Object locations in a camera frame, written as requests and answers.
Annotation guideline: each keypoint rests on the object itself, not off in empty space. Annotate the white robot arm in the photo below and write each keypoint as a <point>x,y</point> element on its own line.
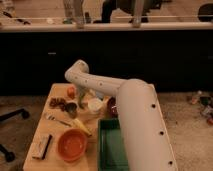
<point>145,135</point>

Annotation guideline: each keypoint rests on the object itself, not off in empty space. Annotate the dark red bowl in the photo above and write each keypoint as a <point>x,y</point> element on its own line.
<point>111,107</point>

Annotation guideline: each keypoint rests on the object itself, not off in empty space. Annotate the white round container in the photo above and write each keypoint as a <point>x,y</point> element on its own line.
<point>95,105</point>

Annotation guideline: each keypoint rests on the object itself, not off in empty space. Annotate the red tomato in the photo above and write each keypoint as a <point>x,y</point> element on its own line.
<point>71,92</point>

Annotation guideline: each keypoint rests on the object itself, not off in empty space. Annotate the wooden table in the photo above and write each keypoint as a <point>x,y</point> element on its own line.
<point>52,161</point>

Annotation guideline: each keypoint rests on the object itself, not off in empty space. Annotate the orange bowl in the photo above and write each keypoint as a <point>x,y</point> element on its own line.
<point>72,145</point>

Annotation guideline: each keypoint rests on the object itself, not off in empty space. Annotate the green plastic tray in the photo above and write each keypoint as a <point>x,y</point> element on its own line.
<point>111,154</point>

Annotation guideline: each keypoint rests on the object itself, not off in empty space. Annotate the black and white eraser brush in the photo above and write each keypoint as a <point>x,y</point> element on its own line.
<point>41,146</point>

